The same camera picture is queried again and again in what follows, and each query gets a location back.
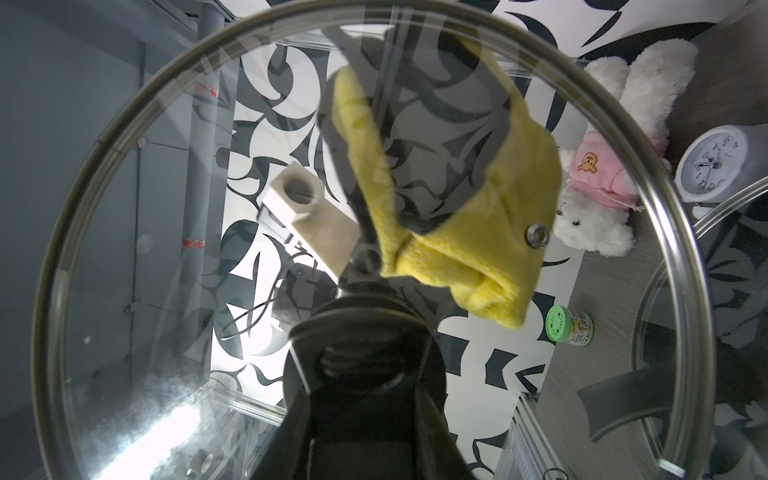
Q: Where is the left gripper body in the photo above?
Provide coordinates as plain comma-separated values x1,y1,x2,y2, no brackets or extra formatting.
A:
269,249,420,335

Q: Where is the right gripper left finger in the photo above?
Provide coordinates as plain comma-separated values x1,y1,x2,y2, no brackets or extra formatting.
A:
250,393,314,480

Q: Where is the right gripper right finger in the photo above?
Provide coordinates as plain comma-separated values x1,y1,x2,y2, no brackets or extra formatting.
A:
414,387,474,480

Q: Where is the small glass pan lid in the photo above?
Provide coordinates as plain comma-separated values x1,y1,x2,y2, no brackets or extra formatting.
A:
33,1,715,479

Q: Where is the yellow cleaning cloth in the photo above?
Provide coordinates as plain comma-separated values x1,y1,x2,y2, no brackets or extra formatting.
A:
318,27,561,329

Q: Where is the large glass pot lid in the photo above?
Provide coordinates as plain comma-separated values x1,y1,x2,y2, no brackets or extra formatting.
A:
621,180,767,479

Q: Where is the green round container lid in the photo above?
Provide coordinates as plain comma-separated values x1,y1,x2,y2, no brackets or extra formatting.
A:
545,305,595,347

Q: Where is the white teddy bear pink shirt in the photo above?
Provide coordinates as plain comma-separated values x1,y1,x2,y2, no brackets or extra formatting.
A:
554,39,698,258

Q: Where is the small white alarm clock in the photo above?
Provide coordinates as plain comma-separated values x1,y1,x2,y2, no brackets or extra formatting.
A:
675,124,768,204

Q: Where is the aluminium frame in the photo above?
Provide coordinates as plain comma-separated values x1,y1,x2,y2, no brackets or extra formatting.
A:
211,1,580,479

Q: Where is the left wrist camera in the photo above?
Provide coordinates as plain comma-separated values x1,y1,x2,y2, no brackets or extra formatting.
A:
257,164,360,281

